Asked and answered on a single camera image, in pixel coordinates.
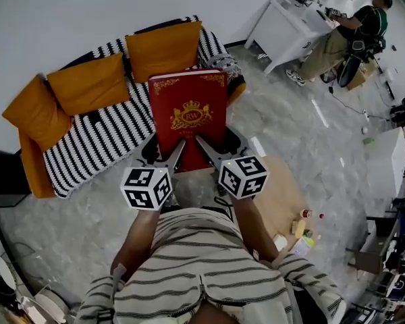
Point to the black low cabinet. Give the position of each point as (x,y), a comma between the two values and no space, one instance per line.
(3,177)

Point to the orange sofa with patterned cover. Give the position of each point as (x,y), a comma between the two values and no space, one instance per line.
(98,143)

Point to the red label water bottle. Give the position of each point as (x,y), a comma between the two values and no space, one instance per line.
(306,213)

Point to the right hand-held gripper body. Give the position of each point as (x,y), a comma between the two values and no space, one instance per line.
(244,177)

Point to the yellow snack bag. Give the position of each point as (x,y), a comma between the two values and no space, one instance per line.
(298,228)

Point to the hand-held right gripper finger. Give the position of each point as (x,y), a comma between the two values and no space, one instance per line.
(234,143)
(209,152)

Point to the cardboard box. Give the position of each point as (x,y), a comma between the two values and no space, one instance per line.
(359,76)

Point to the person's striped shirt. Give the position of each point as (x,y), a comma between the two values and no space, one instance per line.
(202,268)

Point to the person's left forearm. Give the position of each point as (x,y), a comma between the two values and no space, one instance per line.
(135,245)

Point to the oval wooden coffee table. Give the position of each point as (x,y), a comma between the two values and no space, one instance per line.
(276,194)

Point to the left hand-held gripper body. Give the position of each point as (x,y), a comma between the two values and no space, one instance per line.
(145,187)

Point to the small green bottle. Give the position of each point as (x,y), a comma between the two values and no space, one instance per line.
(368,140)

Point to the person's right forearm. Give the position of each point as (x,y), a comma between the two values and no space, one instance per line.
(256,228)

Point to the green label bottle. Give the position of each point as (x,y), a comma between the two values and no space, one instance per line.
(308,233)

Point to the white block table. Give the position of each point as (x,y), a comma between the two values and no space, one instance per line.
(388,160)

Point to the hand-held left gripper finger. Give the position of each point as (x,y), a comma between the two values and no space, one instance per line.
(148,154)
(175,157)

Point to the white desk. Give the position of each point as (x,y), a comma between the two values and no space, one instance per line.
(283,32)

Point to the white yellow magazine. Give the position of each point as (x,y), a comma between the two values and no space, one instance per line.
(302,246)

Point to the orange cushion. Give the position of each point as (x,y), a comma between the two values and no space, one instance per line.
(87,84)
(37,113)
(162,51)

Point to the red gold-printed book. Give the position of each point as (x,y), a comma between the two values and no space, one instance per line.
(189,113)

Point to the white tissue pack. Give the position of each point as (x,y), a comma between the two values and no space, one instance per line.
(280,242)

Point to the white power strip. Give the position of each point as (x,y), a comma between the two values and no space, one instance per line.
(366,116)

